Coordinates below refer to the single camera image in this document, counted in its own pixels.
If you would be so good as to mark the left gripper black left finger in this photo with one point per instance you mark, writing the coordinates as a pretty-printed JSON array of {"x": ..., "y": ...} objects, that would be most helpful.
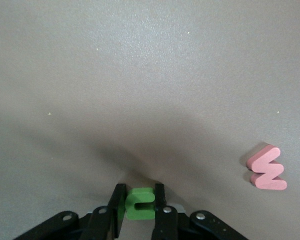
[{"x": 102, "y": 220}]

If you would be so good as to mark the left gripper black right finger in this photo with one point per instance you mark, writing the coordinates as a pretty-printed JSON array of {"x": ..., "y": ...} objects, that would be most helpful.
[{"x": 165, "y": 220}]

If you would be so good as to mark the green foam letter n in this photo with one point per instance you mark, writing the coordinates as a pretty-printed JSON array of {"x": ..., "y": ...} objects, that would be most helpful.
[{"x": 137, "y": 200}]

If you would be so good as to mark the pink foam letter w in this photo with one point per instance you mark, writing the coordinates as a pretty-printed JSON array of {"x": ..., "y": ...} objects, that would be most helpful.
[{"x": 266, "y": 167}]

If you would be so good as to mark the brown table cover sheet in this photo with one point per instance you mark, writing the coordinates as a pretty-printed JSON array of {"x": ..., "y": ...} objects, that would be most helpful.
[{"x": 90, "y": 75}]

